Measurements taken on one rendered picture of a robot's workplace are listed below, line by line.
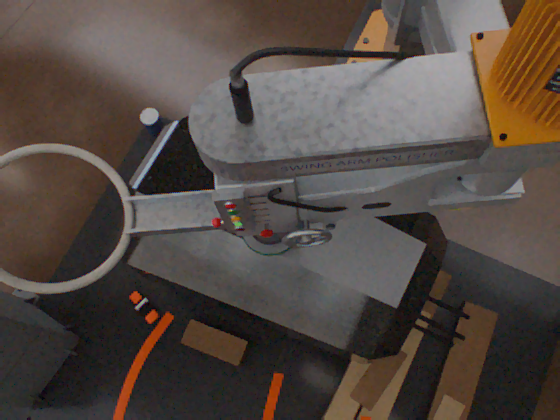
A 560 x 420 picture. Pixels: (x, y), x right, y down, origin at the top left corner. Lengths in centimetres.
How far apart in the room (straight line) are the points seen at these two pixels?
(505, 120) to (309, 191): 53
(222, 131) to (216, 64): 219
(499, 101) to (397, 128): 22
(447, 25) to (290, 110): 61
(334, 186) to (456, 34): 53
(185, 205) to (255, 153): 69
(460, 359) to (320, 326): 90
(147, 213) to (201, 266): 42
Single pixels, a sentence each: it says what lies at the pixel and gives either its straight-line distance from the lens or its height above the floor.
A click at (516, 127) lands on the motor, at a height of 174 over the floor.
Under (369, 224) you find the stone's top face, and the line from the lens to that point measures 210.
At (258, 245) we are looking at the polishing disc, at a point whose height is 91.
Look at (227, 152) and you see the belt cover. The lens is 125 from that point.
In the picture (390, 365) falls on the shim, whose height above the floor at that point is 21.
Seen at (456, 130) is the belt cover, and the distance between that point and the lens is 130.
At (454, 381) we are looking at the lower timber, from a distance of 284.
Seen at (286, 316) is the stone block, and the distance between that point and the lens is 219.
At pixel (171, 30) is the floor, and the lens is 364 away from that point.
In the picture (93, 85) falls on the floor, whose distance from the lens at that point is 357.
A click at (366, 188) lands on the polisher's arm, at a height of 142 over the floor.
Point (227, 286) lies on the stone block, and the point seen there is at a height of 69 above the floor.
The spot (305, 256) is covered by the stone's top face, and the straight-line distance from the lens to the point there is 206.
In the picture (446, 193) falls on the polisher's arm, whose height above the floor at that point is 127.
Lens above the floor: 285
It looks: 71 degrees down
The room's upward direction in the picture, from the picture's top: 11 degrees counter-clockwise
